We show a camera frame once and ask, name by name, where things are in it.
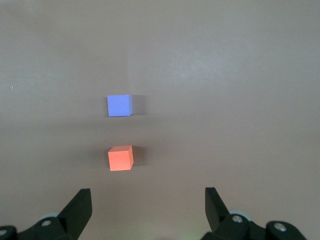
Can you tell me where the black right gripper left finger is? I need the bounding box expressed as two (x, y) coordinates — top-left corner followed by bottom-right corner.
(0, 188), (93, 240)

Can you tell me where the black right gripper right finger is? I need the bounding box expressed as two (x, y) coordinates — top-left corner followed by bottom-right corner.
(202, 186), (307, 240)

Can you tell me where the orange foam block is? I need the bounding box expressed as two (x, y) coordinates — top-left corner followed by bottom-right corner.
(107, 145), (135, 172)

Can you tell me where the purple foam block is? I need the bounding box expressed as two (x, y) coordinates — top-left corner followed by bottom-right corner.
(106, 94), (135, 118)

